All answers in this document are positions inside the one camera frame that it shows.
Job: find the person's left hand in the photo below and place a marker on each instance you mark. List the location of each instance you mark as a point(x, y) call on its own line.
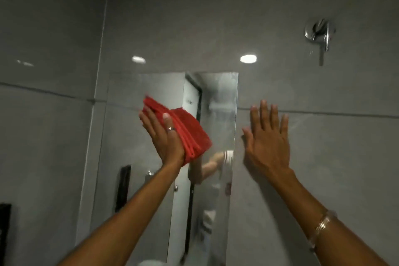
point(165, 145)

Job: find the person's right hand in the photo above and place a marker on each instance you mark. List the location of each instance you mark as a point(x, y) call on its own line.
point(268, 150)

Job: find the person's right middle finger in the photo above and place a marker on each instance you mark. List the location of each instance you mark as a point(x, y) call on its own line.
point(265, 117)

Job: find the person's left fingers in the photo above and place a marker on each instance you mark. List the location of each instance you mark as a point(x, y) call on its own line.
point(157, 127)

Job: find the person's right thumb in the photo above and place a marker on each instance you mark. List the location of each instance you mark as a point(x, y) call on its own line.
point(247, 139)

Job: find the person's right little finger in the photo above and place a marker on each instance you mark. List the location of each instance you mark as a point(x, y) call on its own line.
point(284, 127)

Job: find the red cleaning cloth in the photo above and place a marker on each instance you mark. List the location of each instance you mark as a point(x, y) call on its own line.
point(191, 131)

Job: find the person's left forearm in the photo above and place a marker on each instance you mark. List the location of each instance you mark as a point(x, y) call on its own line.
point(131, 212)

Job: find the person's right forearm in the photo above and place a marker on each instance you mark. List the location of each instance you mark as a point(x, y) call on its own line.
point(324, 222)

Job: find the gold wrist bangle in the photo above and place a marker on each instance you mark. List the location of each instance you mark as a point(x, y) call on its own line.
point(321, 226)

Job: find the frameless wall mirror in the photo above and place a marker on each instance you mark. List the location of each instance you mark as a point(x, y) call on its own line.
point(134, 150)

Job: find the black wall fixture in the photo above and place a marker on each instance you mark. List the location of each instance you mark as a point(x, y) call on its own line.
point(4, 231)

